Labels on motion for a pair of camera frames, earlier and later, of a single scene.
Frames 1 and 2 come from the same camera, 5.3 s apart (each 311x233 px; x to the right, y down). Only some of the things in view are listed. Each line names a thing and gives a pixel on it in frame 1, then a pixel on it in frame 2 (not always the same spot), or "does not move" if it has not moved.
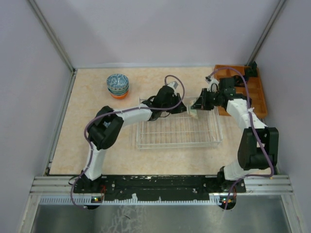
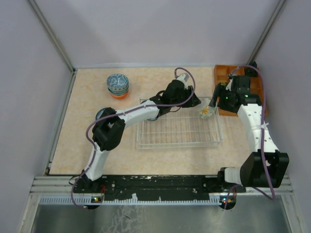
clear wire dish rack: x=181 y=130 does not move
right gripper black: x=201 y=103 → x=220 y=90
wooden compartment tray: x=253 y=89 does not move
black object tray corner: x=251 y=72 does not move
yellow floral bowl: x=191 y=101 → x=206 y=110
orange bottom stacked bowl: x=119 y=97 does not move
